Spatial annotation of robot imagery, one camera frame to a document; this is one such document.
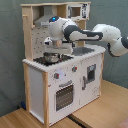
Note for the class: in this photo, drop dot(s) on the toy oven door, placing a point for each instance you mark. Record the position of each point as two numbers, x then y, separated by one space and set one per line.
64 97

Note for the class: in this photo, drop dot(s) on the small metal pot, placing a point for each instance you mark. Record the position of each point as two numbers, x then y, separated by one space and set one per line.
51 57

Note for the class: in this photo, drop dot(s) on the red right oven knob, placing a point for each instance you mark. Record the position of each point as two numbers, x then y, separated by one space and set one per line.
74 69

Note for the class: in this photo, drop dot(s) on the red left oven knob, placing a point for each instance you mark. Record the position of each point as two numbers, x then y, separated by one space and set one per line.
56 75

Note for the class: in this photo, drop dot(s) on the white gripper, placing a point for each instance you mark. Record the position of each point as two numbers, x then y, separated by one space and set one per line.
57 47

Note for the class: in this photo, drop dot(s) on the toy microwave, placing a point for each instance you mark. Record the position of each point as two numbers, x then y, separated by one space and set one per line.
78 11

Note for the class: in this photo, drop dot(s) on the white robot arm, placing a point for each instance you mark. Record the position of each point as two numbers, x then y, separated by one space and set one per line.
60 28

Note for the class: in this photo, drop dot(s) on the red oven knob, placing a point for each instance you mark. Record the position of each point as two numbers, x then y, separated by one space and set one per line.
74 69
56 75

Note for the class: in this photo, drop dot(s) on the black toy stovetop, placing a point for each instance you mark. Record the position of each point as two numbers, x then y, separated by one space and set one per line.
42 61

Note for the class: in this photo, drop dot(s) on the white cabinet door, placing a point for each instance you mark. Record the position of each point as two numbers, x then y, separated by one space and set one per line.
90 79

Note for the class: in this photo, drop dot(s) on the grey toy sink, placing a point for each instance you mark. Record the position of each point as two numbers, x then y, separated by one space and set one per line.
79 51

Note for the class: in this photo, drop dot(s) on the grey range hood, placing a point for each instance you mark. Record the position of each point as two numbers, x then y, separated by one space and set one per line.
48 18

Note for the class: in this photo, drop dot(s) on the wooden toy kitchen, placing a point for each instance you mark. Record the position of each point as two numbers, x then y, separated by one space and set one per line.
40 84

